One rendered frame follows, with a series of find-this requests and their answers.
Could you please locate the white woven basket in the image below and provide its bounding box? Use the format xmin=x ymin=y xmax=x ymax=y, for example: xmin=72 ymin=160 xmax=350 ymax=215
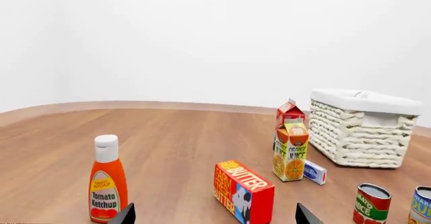
xmin=308 ymin=88 xmax=424 ymax=170

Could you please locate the alphabet soup can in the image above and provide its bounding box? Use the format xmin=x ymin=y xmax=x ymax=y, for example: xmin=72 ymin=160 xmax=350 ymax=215
xmin=407 ymin=186 xmax=431 ymax=224

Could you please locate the red milk carton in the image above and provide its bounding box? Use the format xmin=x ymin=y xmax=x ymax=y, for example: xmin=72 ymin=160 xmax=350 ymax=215
xmin=275 ymin=98 xmax=306 ymax=130

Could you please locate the orange juice carton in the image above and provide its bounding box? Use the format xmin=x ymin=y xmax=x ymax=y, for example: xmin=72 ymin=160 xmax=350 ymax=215
xmin=271 ymin=119 xmax=310 ymax=182

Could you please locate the red butter box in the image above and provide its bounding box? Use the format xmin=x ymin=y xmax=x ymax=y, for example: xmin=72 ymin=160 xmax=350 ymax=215
xmin=213 ymin=159 xmax=275 ymax=224

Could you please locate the small white blue box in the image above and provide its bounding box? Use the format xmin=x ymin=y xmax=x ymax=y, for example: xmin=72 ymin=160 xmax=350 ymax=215
xmin=303 ymin=159 xmax=328 ymax=186

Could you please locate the tomato ketchup bottle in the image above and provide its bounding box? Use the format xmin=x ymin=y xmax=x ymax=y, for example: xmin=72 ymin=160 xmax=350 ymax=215
xmin=89 ymin=134 xmax=129 ymax=224

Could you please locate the tomato sauce can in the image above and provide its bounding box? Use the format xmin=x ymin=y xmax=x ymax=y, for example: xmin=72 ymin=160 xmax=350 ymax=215
xmin=352 ymin=182 xmax=393 ymax=224

